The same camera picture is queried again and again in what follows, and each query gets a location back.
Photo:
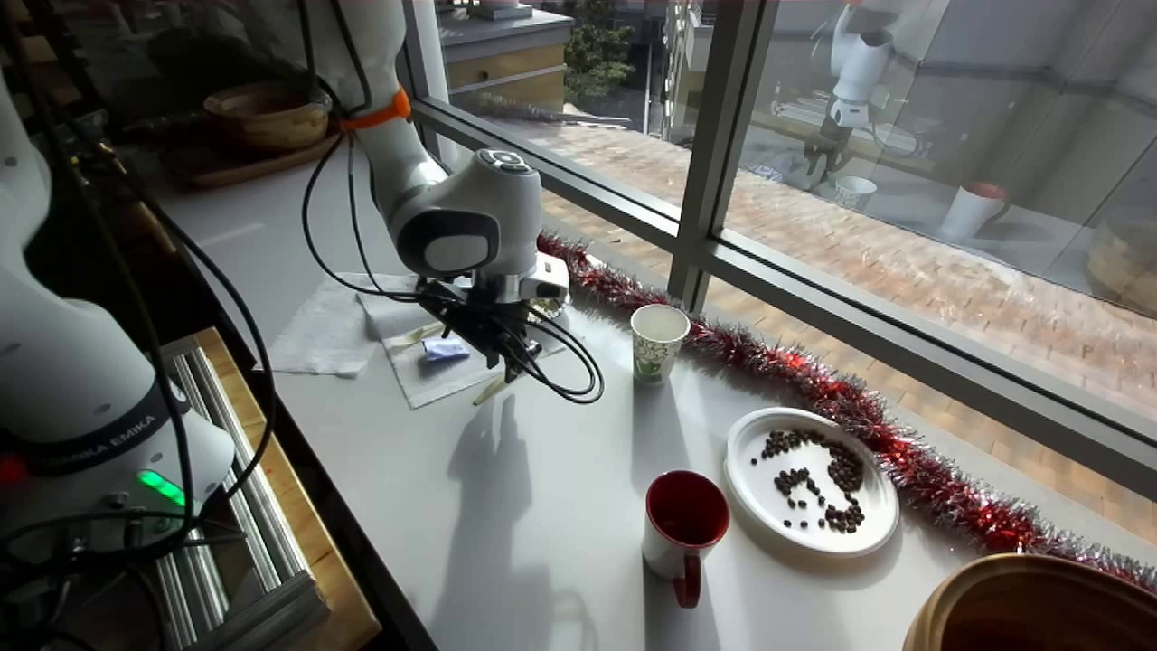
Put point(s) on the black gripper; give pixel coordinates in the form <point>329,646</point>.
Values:
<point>474,311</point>

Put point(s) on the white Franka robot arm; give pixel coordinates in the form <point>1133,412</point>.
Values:
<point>481,202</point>

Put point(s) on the white green paper cup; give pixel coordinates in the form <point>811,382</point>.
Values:
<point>659,345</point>

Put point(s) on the white blue sachet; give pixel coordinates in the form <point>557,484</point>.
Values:
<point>443,353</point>

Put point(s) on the flat white paper towel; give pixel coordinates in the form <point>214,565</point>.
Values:
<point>416,382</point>

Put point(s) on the crumpled white paper towel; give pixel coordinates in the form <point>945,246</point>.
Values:
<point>318,339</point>

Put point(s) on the white mug red inside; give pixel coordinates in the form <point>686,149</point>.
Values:
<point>672,537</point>

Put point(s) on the wooden base board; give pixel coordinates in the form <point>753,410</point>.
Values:
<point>307,529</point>

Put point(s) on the white round plate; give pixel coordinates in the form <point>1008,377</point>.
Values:
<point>747,482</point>

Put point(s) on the red tinsel garland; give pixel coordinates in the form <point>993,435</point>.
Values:
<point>842,399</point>

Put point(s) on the small wooden bowl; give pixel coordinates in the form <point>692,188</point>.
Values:
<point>270,113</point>

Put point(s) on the coffee beans heap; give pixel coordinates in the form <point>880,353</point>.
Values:
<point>833,510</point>

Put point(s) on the dark wooden tray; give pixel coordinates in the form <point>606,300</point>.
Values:
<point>201,164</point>

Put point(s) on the white outdoor pot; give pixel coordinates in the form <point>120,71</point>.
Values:
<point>970,213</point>

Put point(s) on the large wooden bowl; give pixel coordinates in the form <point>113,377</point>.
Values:
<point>1036,610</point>

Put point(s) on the grey window frame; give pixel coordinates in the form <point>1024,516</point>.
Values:
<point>726,147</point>

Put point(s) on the aluminium rail profile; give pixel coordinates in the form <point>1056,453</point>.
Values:
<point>258,565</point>

